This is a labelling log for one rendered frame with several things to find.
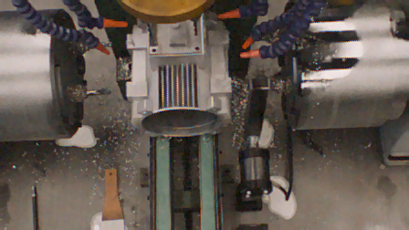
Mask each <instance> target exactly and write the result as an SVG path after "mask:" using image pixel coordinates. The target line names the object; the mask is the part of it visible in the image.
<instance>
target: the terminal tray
mask: <svg viewBox="0 0 409 230"><path fill-rule="evenodd" d="M197 22H198V21H197ZM186 23H187V25H188V26H187V25H186ZM163 25H164V26H163ZM150 26H151V29H152V38H151V37H149V32H148V30H147V58H148V62H149V65H150V70H151V71H152V72H154V71H156V70H158V68H159V70H161V69H162V66H163V67H164V68H167V65H168V68H171V67H172V64H173V67H174V68H176V64H178V66H179V68H181V67H182V64H183V66H184V68H187V64H188V67H189V68H191V67H192V64H194V68H197V66H198V68H200V69H203V70H205V68H206V52H205V12H203V13H202V17H201V18H199V22H198V24H197V36H194V34H195V32H194V23H193V22H192V21H191V20H187V21H184V22H180V23H176V24H162V26H161V25H160V24H154V23H150ZM160 26H161V27H160ZM167 27H168V30H167ZM160 29H162V30H160ZM192 30H193V32H192ZM159 32H160V33H159ZM190 33H193V34H190ZM160 35H161V36H162V38H161V37H160ZM187 37H189V38H187ZM196 37H198V39H197V38H196ZM160 38H161V41H160ZM194 39H195V40H196V39H197V40H196V41H195V40H194ZM199 39H200V41H199ZM190 41H191V42H190ZM155 42H157V43H155ZM189 42H190V43H189ZM198 42H199V44H198ZM191 43H192V44H191ZM186 44H187V45H186ZM162 45H163V47H162ZM158 47H161V48H162V49H159V48H158ZM179 47H180V49H181V50H182V51H181V50H177V49H179ZM187 48H188V49H187ZM190 49H191V50H190ZM184 51H185V52H186V51H187V52H186V53H184ZM192 51H193V52H192ZM165 52H166V53H168V54H166V53H165ZM157 67H158V68H157Z"/></svg>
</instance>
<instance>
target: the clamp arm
mask: <svg viewBox="0 0 409 230"><path fill-rule="evenodd" d="M269 91H270V81H269V78H251V79H250V80H249V92H248V97H247V109H246V126H245V131H244V135H245V141H247V142H249V141H253V140H254V137H256V141H258V142H259V141H260V137H261V133H262V126H263V123H264V117H265V114H266V109H267V101H268V94H269ZM250 137H251V138H250Z"/></svg>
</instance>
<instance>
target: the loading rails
mask: <svg viewBox="0 0 409 230"><path fill-rule="evenodd" d="M203 136H204V137H205V141H204V137H203ZM157 137H158V136H157ZM157 137H150V153H147V157H150V161H149V168H140V186H141V187H149V196H147V200H149V230H174V213H184V212H201V216H202V230H216V218H217V230H223V213H222V198H221V197H224V193H221V184H225V183H235V165H234V164H220V155H219V154H222V151H219V140H218V133H217V134H214V138H213V135H212V134H208V133H204V134H202V136H201V134H198V137H199V176H200V189H198V190H182V191H175V190H174V157H173V137H172V138H170V136H167V137H166V138H165V137H164V135H160V138H159V137H158V138H157ZM202 137H203V138H202ZM156 138H157V139H156ZM208 138H209V140H208ZM161 139H165V140H164V141H160V140H161ZM167 142H169V143H170V144H169V143H167ZM205 142H206V143H208V144H205ZM209 143H210V146H209ZM213 143H214V145H213ZM168 145H169V147H168ZM206 145H207V146H208V147H206ZM164 146H166V147H164ZM160 147H162V148H163V149H161V148H160ZM214 156H215V169H214ZM215 186H216V201H215Z"/></svg>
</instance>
